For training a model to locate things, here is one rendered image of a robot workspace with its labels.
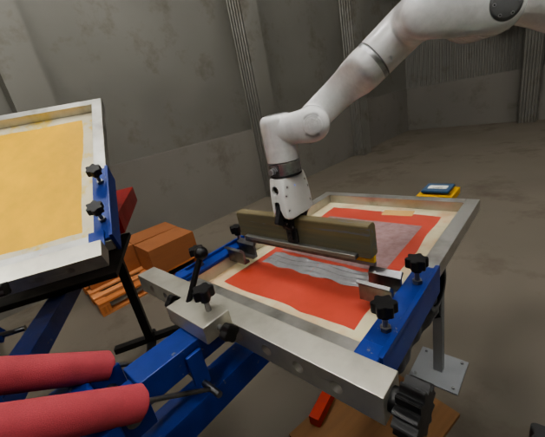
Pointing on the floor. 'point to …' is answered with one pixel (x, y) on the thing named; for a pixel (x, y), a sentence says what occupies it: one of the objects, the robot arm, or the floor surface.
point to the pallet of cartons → (140, 246)
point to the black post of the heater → (140, 318)
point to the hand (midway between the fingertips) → (297, 231)
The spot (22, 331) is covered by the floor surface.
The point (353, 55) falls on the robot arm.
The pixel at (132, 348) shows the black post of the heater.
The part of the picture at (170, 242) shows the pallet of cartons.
